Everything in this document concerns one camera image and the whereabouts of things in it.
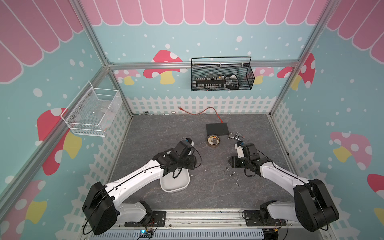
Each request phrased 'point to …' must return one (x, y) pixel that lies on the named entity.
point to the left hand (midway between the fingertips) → (194, 163)
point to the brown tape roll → (213, 140)
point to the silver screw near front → (237, 179)
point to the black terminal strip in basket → (211, 83)
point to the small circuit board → (144, 233)
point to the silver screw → (232, 174)
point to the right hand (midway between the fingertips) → (232, 159)
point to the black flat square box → (217, 129)
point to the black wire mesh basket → (239, 76)
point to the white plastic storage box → (168, 184)
